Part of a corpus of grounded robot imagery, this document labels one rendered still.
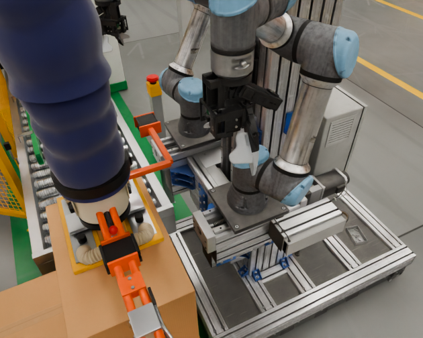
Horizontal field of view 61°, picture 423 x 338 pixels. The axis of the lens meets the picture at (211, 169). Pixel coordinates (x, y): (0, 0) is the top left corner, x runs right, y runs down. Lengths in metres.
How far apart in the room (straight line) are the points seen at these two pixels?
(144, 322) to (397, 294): 1.87
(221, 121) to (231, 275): 1.54
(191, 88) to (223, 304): 1.14
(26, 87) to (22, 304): 1.17
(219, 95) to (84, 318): 0.85
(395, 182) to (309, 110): 2.21
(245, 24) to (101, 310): 0.96
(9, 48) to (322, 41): 0.71
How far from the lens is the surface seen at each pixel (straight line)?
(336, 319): 2.33
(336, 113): 1.49
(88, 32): 0.86
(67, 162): 1.01
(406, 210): 3.00
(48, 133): 0.97
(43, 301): 1.83
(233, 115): 0.67
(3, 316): 1.87
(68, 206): 1.33
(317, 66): 1.01
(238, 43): 0.60
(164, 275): 1.27
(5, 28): 0.85
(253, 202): 1.26
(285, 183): 1.12
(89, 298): 1.29
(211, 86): 0.63
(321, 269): 2.22
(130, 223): 1.25
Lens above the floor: 2.02
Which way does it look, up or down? 42 degrees down
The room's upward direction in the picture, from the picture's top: 1 degrees counter-clockwise
